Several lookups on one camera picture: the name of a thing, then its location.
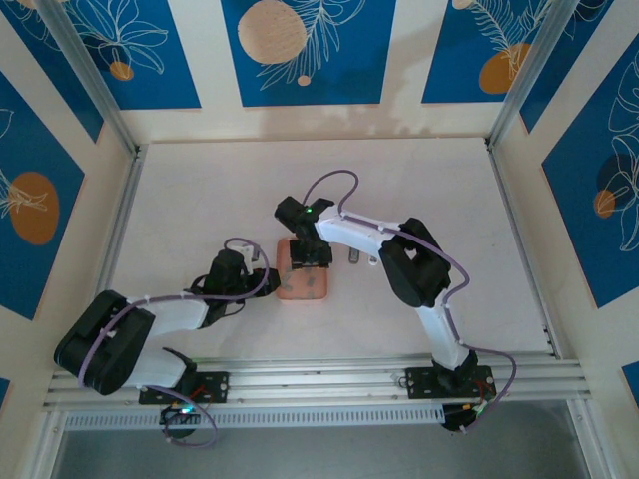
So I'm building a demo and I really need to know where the black mount plate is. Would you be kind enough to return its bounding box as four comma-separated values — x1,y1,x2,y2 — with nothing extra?
138,371,231,406
404,365,496,400

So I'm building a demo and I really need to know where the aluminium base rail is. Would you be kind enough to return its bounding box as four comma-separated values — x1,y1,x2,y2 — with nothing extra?
42,351,595,411

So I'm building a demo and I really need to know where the pink plastic tray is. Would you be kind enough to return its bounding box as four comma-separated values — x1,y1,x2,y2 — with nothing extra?
274,238,329,306

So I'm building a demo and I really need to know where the aluminium frame post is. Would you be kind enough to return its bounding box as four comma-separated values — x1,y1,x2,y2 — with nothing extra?
566,398,613,479
486,0,575,151
29,408,69,479
37,0,142,157

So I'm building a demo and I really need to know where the right black mount plate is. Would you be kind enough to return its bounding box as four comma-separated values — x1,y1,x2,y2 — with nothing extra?
404,365,496,400

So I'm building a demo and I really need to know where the white slotted cable duct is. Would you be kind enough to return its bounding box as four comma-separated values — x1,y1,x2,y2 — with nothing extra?
64,404,445,432

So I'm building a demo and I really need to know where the left black mount plate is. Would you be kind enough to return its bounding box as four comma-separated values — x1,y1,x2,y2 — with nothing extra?
138,371,231,406

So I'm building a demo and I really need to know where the black controller board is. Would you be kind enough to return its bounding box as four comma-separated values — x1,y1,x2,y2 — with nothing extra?
159,403,202,441
441,402,495,436

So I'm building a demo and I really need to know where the blue floral wall panel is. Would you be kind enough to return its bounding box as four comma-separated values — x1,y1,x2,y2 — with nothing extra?
518,0,639,135
52,0,203,111
0,69,86,321
0,0,105,145
541,49,639,309
421,0,565,105
221,0,398,108

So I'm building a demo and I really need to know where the aluminium side rail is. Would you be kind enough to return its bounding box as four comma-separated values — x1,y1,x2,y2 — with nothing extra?
486,140,565,358
82,144,150,320

